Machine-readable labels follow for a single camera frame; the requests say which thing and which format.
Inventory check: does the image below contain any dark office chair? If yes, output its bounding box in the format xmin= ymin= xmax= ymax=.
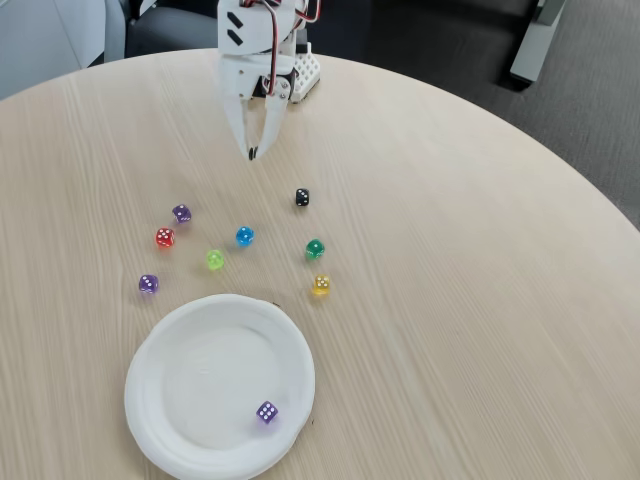
xmin=124 ymin=0 xmax=220 ymax=59

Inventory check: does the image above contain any white paper plate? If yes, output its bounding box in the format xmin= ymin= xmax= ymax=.
xmin=123 ymin=293 xmax=317 ymax=480

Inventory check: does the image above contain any light grey cabinet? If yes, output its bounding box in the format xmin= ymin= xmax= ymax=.
xmin=0 ymin=0 xmax=126 ymax=101

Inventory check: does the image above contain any grey desk leg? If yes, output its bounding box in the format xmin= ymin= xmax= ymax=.
xmin=509 ymin=0 xmax=566 ymax=85

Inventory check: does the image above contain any red black servo cable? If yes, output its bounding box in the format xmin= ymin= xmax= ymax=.
xmin=239 ymin=0 xmax=324 ymax=96

